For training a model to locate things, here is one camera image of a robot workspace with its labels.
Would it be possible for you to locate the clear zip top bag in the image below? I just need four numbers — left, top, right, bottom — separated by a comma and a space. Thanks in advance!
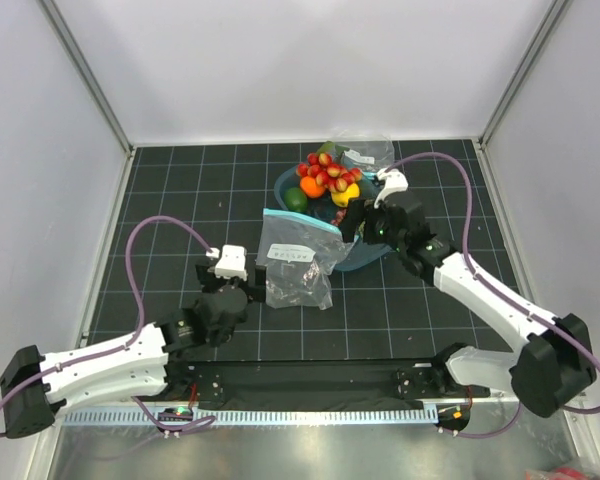
256, 209, 353, 310

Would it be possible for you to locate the purple grape bunch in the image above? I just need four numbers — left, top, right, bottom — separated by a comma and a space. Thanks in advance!
331, 209, 347, 226

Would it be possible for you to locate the slotted white cable duct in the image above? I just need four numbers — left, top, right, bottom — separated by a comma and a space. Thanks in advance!
64, 405, 438, 427

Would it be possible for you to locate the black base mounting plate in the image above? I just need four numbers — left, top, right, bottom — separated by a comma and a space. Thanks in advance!
161, 359, 470, 412

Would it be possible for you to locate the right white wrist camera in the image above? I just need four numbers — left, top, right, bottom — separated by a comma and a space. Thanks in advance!
374, 168, 409, 209

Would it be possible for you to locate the red cherry fruit cluster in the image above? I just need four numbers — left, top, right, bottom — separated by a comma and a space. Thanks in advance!
296, 152, 364, 194

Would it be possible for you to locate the orange fruit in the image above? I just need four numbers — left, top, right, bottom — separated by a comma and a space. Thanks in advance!
299, 176, 326, 199

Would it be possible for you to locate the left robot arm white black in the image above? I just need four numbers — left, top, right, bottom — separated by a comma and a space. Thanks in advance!
0, 262, 267, 439

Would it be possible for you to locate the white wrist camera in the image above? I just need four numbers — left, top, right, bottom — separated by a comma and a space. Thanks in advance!
374, 168, 409, 209
205, 244, 248, 281

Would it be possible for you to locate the green leaf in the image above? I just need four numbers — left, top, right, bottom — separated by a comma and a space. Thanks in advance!
315, 141, 349, 156

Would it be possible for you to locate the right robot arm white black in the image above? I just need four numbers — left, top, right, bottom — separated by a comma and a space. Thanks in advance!
339, 191, 597, 418

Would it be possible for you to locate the green lime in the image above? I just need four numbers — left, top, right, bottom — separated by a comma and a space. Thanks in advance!
283, 187, 308, 214

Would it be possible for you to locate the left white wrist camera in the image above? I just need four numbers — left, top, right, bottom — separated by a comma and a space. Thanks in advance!
205, 244, 248, 281

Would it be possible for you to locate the yellow lemon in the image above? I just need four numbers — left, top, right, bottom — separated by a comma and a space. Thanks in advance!
331, 183, 360, 208

